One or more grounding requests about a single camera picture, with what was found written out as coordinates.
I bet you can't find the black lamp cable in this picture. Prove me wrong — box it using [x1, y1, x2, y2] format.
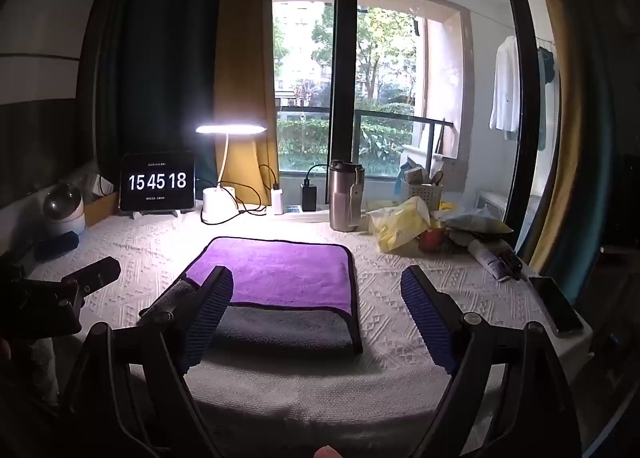
[199, 163, 280, 226]

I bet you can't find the purple and grey towel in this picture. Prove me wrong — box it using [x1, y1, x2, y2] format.
[174, 236, 362, 358]

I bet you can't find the white round humidifier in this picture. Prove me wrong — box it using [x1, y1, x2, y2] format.
[42, 183, 86, 236]

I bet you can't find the cardboard box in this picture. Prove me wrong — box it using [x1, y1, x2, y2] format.
[85, 192, 119, 227]

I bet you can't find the yellow curtain left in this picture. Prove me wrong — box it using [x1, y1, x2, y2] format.
[214, 0, 279, 204]

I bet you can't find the white hanging shirt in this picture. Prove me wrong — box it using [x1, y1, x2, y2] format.
[489, 36, 521, 137]

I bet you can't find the black window frame post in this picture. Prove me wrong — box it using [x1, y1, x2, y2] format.
[326, 0, 359, 167]

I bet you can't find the dark green curtain left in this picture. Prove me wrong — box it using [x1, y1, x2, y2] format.
[94, 0, 219, 181]

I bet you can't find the yellow tissue pack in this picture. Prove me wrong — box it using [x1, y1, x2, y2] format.
[367, 196, 431, 253]

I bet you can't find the white charger plug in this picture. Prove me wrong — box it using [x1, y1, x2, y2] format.
[270, 183, 284, 215]

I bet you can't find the red cup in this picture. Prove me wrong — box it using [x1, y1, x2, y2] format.
[418, 227, 446, 253]

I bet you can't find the white desk lamp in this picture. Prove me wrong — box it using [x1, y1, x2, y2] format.
[196, 122, 266, 226]

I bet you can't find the white tube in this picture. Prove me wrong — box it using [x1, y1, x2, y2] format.
[468, 240, 513, 282]

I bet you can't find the tablet showing clock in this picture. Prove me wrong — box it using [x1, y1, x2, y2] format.
[118, 152, 195, 213]

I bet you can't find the white perforated basket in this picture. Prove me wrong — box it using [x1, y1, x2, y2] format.
[405, 184, 442, 211]

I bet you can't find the teal hanging garment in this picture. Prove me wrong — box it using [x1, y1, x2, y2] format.
[538, 46, 555, 84]

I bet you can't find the stainless steel tumbler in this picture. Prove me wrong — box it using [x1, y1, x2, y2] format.
[329, 160, 364, 232]

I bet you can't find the black smartphone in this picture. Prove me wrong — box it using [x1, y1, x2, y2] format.
[528, 276, 584, 338]

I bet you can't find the white textured tablecloth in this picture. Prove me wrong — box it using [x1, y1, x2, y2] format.
[27, 209, 594, 444]

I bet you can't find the black power bank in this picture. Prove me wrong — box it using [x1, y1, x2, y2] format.
[300, 180, 318, 212]

